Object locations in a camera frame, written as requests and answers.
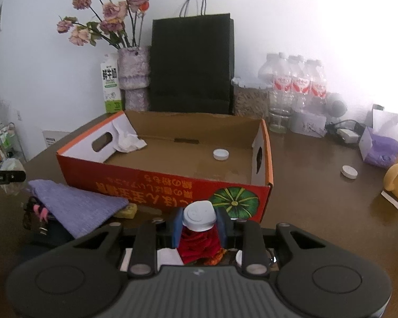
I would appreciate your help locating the white tissue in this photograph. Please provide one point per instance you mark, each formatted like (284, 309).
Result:
(129, 143)

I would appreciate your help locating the purple knit cloth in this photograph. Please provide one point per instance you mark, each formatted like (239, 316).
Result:
(76, 205)

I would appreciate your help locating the navy pouch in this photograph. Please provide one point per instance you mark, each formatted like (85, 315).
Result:
(53, 233)

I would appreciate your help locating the orange wrapper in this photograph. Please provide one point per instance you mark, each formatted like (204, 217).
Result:
(217, 257)

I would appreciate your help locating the purple tissue pack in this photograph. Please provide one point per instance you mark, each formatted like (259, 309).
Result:
(381, 149)

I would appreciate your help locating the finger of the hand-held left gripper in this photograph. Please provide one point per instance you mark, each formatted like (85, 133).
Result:
(6, 176)

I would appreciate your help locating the glass goblet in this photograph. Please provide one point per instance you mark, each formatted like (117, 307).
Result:
(278, 119)

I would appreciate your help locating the white paper strip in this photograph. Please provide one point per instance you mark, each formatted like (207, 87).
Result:
(394, 202)

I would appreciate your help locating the white charger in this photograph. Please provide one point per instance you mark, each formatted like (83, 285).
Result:
(348, 134)

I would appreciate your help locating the yellow sponge piece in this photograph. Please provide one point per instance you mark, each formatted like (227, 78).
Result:
(127, 211)

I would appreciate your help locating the white green milk carton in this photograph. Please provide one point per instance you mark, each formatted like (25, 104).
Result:
(111, 82)

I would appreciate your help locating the small red bottle white cap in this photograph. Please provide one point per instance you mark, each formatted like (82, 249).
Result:
(199, 217)

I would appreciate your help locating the white printed tin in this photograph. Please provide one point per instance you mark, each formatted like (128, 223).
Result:
(306, 124)

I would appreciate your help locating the clear container of pellets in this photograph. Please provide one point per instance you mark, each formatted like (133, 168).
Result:
(252, 101)

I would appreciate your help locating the purple flower vase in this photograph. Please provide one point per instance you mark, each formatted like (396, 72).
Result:
(134, 69)

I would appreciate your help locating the orange cardboard box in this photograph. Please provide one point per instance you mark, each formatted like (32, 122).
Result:
(119, 179)

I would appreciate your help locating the clear plastic water bottle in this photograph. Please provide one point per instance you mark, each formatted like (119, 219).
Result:
(317, 86)
(267, 69)
(283, 82)
(300, 84)

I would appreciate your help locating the white round cap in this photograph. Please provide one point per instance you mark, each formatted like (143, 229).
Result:
(349, 171)
(221, 154)

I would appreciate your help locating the round white device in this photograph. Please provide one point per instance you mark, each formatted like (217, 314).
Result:
(336, 104)

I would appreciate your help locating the black paper bag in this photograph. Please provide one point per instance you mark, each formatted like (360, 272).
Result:
(192, 66)

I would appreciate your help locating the dried pink flowers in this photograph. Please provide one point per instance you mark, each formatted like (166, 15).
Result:
(111, 10)

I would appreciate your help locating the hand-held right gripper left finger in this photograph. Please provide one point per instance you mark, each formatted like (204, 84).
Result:
(177, 228)

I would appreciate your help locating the white paper sheet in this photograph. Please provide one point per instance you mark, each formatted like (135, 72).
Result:
(169, 257)

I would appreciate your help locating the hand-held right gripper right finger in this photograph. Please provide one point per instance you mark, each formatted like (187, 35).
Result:
(223, 230)

